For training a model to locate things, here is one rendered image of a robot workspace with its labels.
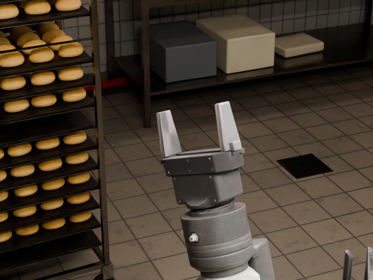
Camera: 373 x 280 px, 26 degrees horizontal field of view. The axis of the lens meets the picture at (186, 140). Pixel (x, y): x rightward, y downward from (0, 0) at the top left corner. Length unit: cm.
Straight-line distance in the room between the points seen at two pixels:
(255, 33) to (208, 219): 441
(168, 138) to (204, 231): 14
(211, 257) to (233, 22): 462
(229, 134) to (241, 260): 16
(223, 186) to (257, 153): 379
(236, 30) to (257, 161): 111
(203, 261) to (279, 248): 291
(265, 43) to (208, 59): 41
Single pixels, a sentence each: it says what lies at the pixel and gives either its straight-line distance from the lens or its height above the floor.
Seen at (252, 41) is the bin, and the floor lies 43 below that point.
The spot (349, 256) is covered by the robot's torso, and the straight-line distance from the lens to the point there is 134.
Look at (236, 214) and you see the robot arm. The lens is 105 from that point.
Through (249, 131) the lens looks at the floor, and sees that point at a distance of 509.
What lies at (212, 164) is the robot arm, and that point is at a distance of 102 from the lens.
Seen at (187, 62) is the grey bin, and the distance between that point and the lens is 520.
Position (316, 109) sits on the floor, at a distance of 546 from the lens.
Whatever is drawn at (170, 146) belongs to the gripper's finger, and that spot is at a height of 168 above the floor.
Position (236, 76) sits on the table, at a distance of 531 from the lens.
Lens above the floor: 217
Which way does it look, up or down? 26 degrees down
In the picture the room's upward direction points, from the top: straight up
